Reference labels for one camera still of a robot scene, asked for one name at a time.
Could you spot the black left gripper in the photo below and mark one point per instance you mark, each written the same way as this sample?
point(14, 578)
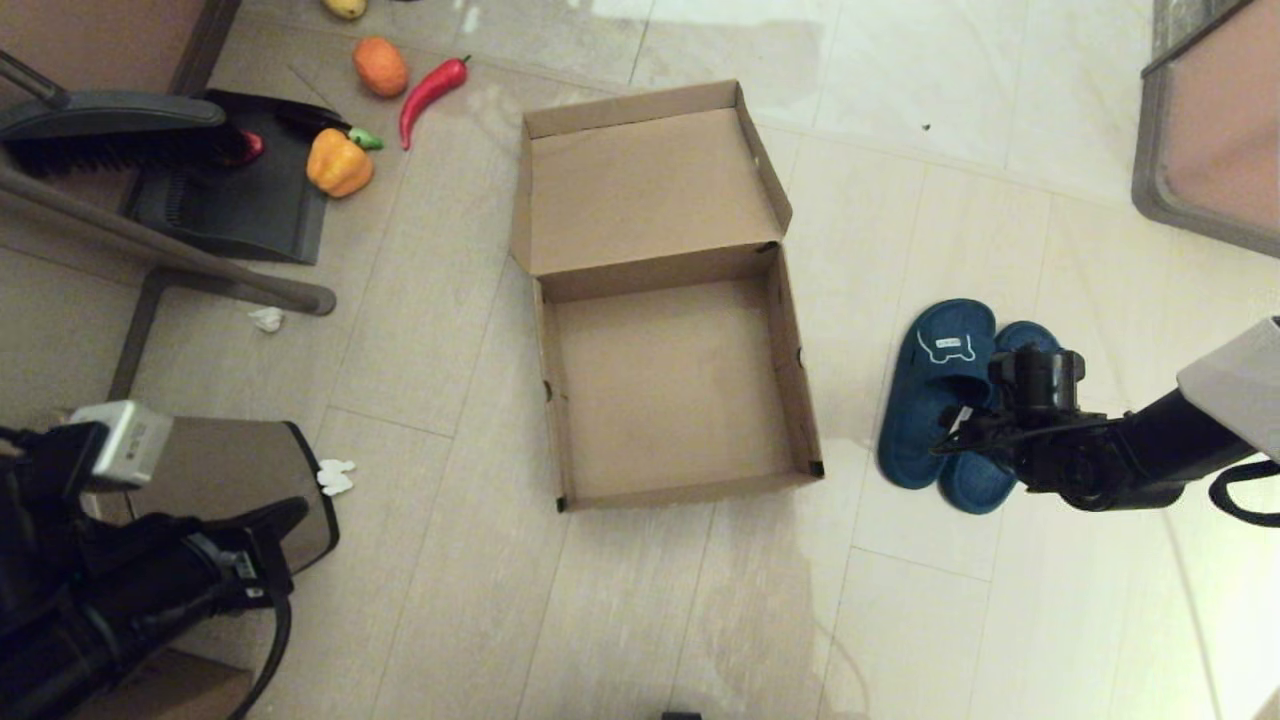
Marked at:
point(235, 575)

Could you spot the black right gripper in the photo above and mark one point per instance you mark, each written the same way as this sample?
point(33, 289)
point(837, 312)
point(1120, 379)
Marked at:
point(1040, 380)

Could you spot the dark blue dog-print slipper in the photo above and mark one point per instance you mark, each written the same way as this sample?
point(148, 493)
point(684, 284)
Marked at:
point(920, 430)
point(975, 490)

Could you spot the brown cardboard shoe box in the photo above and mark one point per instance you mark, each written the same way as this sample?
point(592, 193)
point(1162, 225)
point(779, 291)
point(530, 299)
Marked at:
point(670, 390)

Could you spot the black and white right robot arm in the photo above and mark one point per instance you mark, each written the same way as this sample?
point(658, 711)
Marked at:
point(1150, 450)

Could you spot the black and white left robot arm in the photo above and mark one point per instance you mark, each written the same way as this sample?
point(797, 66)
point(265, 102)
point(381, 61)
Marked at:
point(60, 600)

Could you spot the brown trash bin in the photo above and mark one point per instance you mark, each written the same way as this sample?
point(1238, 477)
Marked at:
point(250, 470)

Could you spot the crumpled white tissue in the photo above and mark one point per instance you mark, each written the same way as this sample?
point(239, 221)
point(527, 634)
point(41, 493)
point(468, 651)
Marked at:
point(268, 320)
point(337, 478)

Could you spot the black plastic dustpan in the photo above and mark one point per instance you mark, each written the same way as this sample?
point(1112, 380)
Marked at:
point(240, 210)

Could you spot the brown table with grey rim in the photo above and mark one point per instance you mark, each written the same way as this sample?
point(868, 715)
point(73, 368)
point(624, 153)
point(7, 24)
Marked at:
point(1220, 120)

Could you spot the orange toy bell pepper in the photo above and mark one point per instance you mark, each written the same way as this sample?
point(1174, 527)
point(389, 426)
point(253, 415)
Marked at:
point(340, 165)

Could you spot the small red toy fruit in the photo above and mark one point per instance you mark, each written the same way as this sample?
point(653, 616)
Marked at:
point(250, 148)

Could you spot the dark toy eggplant green stem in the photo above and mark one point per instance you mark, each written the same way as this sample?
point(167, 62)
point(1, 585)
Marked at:
point(308, 120)

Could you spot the black broom with grey head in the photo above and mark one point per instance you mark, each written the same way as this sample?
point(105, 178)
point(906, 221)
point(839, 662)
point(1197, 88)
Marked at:
point(120, 114)

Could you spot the red toy chili pepper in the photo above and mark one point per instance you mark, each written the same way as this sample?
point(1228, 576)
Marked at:
point(430, 94)

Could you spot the orange toy fruit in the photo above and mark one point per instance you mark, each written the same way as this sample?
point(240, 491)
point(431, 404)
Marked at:
point(381, 67)

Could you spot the brown furniture panel dark edge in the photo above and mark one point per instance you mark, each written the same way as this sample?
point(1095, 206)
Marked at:
point(100, 40)

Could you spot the yellow toy fruit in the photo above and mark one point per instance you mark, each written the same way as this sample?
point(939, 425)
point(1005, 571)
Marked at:
point(345, 6)

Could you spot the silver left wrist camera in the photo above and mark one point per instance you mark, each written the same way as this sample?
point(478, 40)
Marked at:
point(125, 445)

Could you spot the brown metal furniture frame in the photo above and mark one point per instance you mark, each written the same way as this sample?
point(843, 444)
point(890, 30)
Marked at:
point(200, 265)

